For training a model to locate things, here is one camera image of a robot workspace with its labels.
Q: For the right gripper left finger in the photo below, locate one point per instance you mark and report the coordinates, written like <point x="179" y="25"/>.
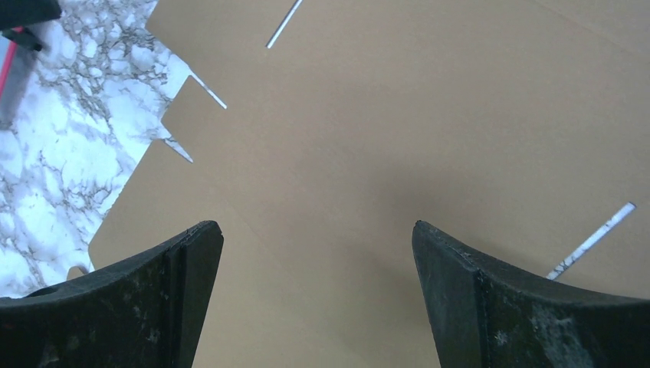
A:
<point x="147" y="310"/>

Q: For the brown cardboard box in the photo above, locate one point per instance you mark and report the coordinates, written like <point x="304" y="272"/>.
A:
<point x="318" y="134"/>

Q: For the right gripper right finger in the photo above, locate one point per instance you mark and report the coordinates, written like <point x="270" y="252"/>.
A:
<point x="485" y="312"/>

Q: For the pink framed whiteboard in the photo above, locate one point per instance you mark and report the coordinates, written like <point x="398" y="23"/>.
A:
<point x="16" y="65"/>

